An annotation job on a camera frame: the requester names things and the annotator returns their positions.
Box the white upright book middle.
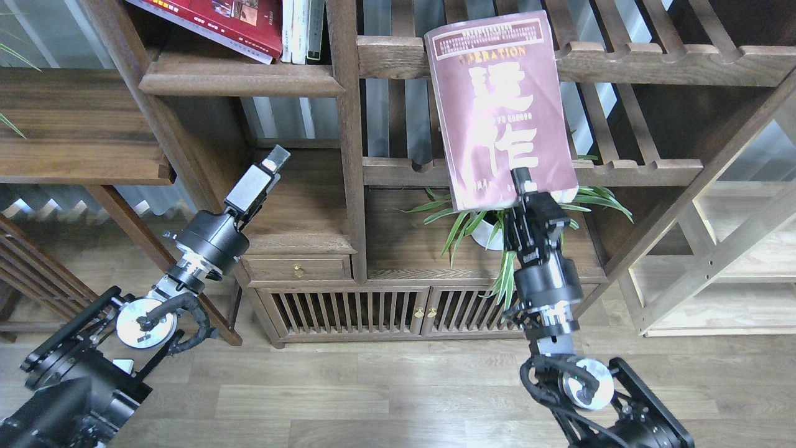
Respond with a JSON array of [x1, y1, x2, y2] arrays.
[[290, 0, 311, 65]]

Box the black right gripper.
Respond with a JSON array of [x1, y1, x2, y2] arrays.
[[504, 167, 583, 314]]

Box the right slatted cabinet door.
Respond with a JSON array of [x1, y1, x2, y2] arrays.
[[421, 286, 523, 338]]

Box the maroon book with white characters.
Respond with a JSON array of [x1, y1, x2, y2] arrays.
[[424, 9, 579, 212]]

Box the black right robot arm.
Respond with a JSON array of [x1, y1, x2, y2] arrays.
[[504, 167, 695, 447]]

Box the dark wooden bookshelf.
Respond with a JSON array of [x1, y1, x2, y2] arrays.
[[81, 1, 794, 348]]

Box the left slatted cabinet door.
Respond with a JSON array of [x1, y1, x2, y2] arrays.
[[257, 287, 429, 343]]

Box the dark slatted wooden rack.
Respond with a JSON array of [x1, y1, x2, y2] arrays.
[[1, 215, 98, 343]]

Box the white upright book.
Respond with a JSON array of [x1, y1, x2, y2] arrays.
[[290, 0, 311, 65], [280, 0, 295, 63]]

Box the white plant pot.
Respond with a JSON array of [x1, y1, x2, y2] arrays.
[[471, 212, 505, 251]]

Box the white base post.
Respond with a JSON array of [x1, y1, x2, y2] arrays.
[[112, 359, 134, 375]]

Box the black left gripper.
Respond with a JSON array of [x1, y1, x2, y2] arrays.
[[174, 145, 291, 287]]

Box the green leaves at left edge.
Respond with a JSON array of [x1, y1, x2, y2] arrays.
[[0, 25, 41, 141]]

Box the dark upright book right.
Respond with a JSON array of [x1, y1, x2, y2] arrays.
[[306, 0, 331, 65]]

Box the white paperback book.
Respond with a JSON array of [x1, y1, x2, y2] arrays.
[[127, 0, 274, 65]]

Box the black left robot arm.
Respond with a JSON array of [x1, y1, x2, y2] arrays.
[[2, 146, 290, 447]]

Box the white upright book left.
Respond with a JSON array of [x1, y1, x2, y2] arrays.
[[280, 0, 295, 63]]

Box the slatted cabinet door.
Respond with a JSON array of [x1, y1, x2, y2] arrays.
[[257, 287, 429, 343], [421, 286, 523, 338]]

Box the light wooden shelf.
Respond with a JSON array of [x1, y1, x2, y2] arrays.
[[617, 87, 796, 337]]

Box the green spider plant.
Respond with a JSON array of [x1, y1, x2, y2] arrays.
[[401, 187, 633, 310]]

